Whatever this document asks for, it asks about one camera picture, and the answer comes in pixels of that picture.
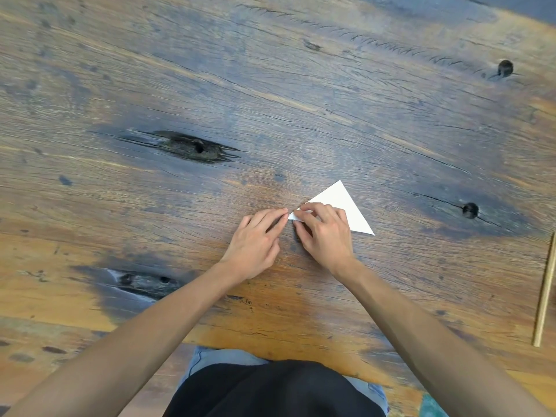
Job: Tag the person's right hand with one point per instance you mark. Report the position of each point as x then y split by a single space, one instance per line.
328 245

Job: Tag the person's left hand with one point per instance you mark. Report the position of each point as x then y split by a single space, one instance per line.
252 249

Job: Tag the person's left thumb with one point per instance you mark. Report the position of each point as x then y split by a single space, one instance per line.
279 226

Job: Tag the person's right thumb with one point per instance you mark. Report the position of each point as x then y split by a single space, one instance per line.
304 231

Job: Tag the person's left middle finger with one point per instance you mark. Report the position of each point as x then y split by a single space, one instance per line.
259 217

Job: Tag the white paper triangle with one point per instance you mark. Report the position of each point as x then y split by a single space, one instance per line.
347 208

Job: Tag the person's right forearm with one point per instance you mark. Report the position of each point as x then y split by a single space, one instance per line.
434 338

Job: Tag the person's left forearm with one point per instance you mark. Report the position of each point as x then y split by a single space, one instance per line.
130 343

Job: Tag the person's black shirt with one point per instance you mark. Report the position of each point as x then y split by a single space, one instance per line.
273 390

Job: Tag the teal object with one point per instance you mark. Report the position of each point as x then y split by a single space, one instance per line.
432 407

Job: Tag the thin wooden stick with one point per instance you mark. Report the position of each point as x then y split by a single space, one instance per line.
545 290

